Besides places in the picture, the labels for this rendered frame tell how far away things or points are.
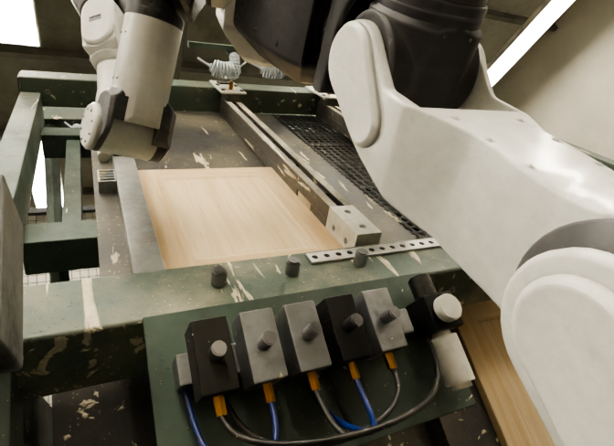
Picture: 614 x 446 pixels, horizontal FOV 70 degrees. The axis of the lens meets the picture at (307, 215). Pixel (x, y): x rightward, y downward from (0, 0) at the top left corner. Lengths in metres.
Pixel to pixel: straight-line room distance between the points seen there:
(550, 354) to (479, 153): 0.17
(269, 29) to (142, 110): 0.24
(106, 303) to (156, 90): 0.34
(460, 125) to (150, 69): 0.50
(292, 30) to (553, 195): 0.41
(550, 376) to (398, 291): 0.52
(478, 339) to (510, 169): 0.88
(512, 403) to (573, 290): 0.95
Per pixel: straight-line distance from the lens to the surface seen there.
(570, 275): 0.30
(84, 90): 1.77
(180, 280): 0.74
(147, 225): 0.91
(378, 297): 0.66
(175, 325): 0.67
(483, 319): 1.26
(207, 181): 1.16
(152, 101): 0.76
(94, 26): 0.94
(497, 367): 1.24
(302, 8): 0.63
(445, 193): 0.43
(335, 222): 0.96
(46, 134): 1.63
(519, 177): 0.37
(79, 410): 0.92
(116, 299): 0.71
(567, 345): 0.31
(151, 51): 0.76
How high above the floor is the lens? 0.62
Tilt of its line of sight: 25 degrees up
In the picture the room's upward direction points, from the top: 17 degrees counter-clockwise
